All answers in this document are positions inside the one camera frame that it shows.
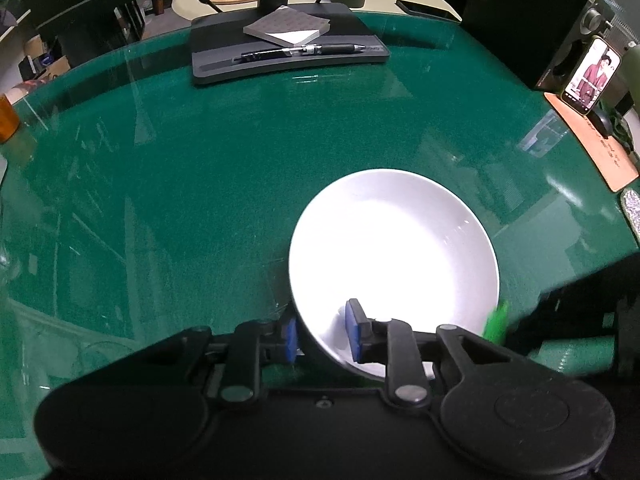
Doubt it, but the flat black device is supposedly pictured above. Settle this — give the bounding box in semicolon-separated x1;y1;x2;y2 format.
395;0;464;23

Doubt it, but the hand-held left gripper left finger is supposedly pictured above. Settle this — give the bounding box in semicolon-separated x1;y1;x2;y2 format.
134;315;300;407

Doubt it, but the black silver pen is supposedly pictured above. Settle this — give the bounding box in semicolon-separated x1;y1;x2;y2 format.
284;42;369;58

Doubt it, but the grey monitor stand base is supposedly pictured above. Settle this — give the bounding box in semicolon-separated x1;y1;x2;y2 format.
191;2;391;86

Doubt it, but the smartphone with lit screen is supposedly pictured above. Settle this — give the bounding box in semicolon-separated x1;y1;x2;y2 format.
561;35;622;115

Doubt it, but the silver glitter object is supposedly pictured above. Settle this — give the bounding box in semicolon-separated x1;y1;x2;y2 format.
621;186;640;237

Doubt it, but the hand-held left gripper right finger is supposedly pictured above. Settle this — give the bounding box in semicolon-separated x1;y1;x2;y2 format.
345;298;547;410

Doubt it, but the green cleaning cloth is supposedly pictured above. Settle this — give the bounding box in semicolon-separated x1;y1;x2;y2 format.
481;301;512;347

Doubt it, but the thin black pen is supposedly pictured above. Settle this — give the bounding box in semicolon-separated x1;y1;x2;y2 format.
232;49;287;64

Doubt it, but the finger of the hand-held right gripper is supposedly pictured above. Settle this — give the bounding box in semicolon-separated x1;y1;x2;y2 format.
504;279;622;348

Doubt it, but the orange jar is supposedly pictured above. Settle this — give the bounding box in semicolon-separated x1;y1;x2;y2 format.
0;92;24;144

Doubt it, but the white plate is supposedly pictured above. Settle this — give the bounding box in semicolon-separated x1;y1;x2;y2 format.
288;168;501;384

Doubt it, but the black computer mouse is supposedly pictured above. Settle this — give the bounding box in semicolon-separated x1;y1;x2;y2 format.
591;110;614;139

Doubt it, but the black speaker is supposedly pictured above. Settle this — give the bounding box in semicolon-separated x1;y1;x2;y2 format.
536;0;617;94

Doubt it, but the brown leather mouse pad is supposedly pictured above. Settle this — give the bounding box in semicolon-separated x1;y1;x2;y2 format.
544;91;640;193

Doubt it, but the grey patterned notepad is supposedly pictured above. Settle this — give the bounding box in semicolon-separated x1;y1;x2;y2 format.
243;5;332;46

